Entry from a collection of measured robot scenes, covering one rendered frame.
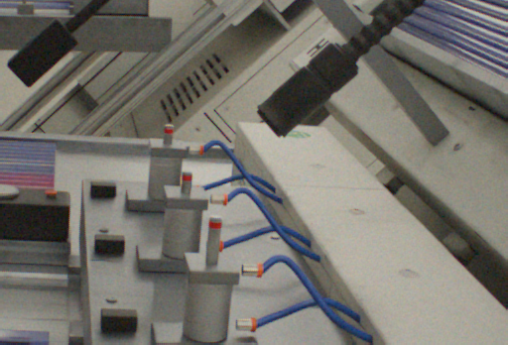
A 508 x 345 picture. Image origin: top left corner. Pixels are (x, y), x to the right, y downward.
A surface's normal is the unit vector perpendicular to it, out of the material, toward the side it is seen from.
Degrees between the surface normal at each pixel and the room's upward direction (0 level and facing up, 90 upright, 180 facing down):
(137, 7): 90
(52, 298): 44
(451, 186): 90
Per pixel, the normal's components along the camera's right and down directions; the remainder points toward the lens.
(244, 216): 0.10, -0.96
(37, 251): 0.17, 0.26
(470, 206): -0.64, -0.71
